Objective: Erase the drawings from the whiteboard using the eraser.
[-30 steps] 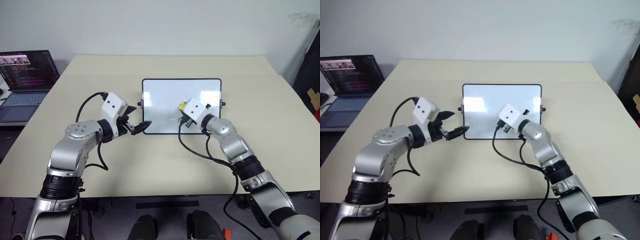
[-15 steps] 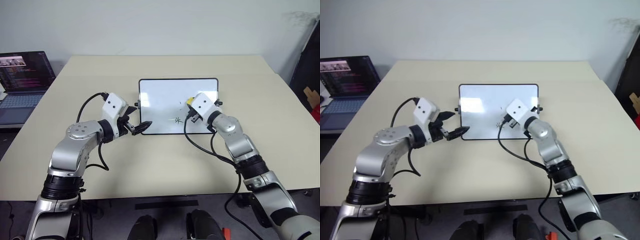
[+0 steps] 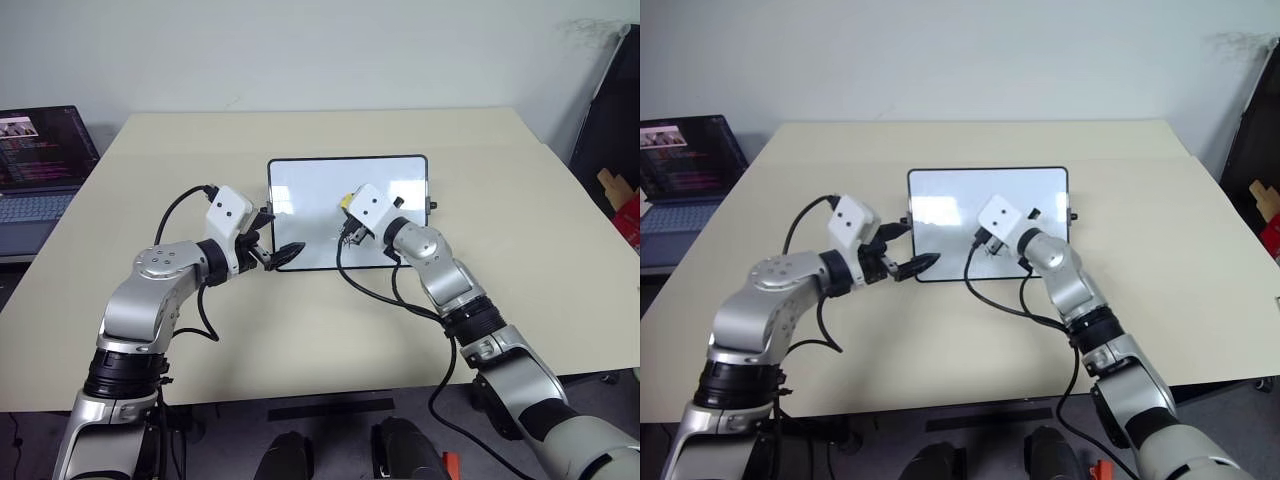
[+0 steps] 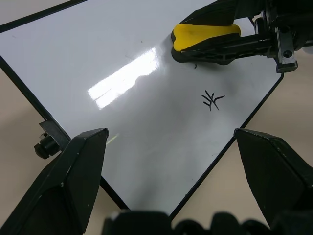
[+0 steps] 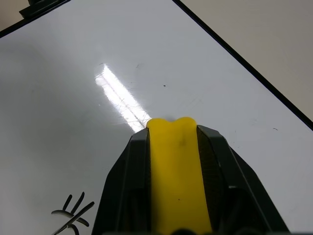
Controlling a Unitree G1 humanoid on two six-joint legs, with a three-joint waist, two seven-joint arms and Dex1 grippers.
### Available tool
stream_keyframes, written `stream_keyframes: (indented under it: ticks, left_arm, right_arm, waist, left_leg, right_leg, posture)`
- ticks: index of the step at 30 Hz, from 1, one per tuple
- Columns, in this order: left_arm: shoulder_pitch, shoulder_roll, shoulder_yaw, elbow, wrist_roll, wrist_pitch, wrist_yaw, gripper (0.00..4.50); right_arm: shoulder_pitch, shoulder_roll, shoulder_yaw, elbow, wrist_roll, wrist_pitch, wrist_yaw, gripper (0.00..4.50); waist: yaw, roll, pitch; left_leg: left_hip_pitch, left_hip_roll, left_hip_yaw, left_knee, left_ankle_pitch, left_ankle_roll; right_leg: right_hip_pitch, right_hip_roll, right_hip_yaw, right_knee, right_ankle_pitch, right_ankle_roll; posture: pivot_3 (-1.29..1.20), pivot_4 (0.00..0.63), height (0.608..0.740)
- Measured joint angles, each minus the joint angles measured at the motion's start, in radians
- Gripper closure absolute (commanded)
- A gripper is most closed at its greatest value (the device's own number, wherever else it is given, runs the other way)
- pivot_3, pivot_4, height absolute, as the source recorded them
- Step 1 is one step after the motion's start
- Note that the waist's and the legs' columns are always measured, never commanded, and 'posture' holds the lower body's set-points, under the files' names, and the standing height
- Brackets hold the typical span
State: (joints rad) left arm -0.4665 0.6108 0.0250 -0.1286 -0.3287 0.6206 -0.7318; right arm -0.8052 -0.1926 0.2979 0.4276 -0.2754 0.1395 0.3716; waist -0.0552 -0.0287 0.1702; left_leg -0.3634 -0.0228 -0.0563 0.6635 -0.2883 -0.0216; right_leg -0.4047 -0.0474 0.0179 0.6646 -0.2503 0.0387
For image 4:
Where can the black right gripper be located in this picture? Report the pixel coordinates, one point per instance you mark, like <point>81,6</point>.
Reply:
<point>293,22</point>

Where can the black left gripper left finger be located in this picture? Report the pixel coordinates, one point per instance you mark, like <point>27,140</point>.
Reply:
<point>58,186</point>

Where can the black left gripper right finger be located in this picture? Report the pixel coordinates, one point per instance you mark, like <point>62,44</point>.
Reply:
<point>274,176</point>

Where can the yellow and black whiteboard eraser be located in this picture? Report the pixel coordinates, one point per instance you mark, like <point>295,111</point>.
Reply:
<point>195,34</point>

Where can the black-framed whiteboard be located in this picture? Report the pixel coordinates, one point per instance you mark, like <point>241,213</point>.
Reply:
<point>102,73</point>

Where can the black round clamp knob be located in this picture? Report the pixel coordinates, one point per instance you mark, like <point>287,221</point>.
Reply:
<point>46,147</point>

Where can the black marker drawing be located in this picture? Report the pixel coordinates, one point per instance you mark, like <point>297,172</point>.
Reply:
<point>212,100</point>

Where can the dark metal board bracket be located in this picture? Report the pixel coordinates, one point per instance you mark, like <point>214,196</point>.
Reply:
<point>55,133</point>

